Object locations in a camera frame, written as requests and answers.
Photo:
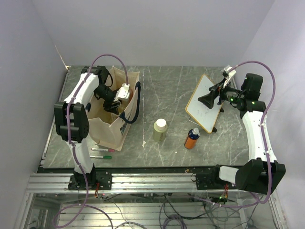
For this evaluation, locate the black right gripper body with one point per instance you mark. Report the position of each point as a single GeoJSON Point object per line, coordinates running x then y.
{"type": "Point", "coordinates": [229, 94]}

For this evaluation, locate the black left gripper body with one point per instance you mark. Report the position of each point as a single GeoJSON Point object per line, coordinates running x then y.
{"type": "Point", "coordinates": [106, 92]}

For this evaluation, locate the orange blue pump bottle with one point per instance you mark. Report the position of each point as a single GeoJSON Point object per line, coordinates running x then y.
{"type": "Point", "coordinates": [192, 137]}

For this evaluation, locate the pale green bottle cream cap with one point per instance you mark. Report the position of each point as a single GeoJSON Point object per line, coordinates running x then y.
{"type": "Point", "coordinates": [160, 129]}

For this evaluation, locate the pink liquid bottle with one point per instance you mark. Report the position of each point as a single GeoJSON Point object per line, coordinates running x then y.
{"type": "Point", "coordinates": [130, 93]}

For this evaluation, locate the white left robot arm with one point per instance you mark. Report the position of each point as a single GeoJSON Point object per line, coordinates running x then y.
{"type": "Point", "coordinates": [73, 126]}

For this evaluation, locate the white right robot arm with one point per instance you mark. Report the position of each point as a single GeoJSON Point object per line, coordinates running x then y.
{"type": "Point", "coordinates": [262, 173]}

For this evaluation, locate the beige canvas tote bag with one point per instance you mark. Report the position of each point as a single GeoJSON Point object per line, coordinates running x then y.
{"type": "Point", "coordinates": [108, 129]}

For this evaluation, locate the red-capped white marker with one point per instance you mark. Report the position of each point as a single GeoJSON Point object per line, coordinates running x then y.
{"type": "Point", "coordinates": [102, 149]}

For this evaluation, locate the green-capped white marker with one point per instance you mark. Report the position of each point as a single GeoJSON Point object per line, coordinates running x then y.
{"type": "Point", "coordinates": [101, 157]}

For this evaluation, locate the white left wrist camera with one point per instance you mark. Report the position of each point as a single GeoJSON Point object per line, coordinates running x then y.
{"type": "Point", "coordinates": [123, 93]}

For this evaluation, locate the aluminium mounting rail frame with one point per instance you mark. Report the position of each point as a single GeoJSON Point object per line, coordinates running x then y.
{"type": "Point", "coordinates": [144, 198]}

